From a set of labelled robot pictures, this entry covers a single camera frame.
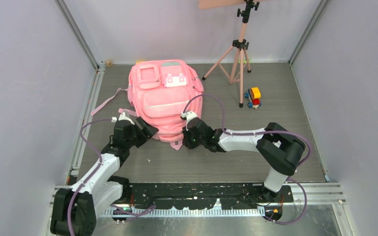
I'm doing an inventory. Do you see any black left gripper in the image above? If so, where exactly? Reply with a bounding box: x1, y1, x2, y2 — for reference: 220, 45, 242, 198
126, 117, 158, 148

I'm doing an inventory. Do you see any pink student backpack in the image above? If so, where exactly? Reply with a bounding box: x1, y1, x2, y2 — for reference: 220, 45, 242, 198
125, 59, 204, 150

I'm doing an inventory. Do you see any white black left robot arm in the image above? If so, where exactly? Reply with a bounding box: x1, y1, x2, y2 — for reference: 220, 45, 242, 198
49, 111, 158, 236

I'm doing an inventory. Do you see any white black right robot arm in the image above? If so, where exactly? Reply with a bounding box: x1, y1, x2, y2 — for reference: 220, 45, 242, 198
181, 112, 307, 202

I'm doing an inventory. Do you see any colourful toy block train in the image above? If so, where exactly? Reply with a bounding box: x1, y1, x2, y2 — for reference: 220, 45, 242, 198
244, 87, 261, 109

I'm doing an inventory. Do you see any small wooden block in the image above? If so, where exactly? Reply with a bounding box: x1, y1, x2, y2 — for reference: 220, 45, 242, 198
105, 59, 113, 67

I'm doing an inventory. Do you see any pink tripod stand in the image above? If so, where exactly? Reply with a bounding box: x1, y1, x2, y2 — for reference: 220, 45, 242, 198
202, 0, 260, 108

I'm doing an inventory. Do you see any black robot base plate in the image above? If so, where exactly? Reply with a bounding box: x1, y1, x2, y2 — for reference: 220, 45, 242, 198
115, 182, 293, 210

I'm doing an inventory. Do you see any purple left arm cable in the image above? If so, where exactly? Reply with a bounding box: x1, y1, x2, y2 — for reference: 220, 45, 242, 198
66, 118, 157, 236

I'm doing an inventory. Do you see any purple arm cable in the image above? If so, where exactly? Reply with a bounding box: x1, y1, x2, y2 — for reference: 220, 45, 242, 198
66, 118, 157, 236
183, 93, 314, 226

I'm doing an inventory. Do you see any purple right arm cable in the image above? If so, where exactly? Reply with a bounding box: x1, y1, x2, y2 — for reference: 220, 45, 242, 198
183, 93, 314, 226

